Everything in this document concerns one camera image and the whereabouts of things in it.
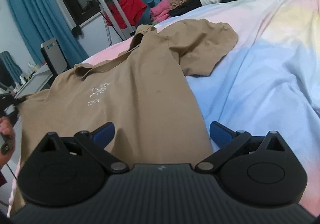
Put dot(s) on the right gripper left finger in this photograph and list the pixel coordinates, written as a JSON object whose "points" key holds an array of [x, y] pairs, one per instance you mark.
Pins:
{"points": [[103, 135]]}

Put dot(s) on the white desk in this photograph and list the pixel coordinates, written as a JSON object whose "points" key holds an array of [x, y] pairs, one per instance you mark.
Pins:
{"points": [[37, 82]]}

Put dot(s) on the black white chair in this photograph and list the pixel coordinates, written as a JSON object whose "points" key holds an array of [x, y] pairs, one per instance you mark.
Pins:
{"points": [[54, 57]]}

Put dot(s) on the vanity mirror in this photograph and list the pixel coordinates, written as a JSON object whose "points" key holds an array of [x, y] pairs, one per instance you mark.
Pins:
{"points": [[10, 70]]}

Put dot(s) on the pink clothes pile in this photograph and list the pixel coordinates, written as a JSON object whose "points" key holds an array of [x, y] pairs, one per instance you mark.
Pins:
{"points": [[160, 12]]}

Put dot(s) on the pastel tie-dye bed cover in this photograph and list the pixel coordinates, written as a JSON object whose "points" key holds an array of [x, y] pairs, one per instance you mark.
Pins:
{"points": [[268, 81]]}

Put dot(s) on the red garment on stand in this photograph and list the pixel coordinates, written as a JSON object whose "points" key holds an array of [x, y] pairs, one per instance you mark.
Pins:
{"points": [[133, 10]]}

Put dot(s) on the person's left hand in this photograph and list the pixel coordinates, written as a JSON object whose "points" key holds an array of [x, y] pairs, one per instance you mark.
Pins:
{"points": [[7, 131]]}

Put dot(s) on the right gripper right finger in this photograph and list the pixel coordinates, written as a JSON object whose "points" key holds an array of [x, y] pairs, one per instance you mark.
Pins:
{"points": [[220, 134]]}

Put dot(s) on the blue curtain left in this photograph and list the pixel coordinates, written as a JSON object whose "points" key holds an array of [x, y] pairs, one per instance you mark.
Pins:
{"points": [[40, 20]]}

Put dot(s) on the tan t-shirt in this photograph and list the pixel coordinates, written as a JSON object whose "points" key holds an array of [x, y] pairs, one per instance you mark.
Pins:
{"points": [[143, 92]]}

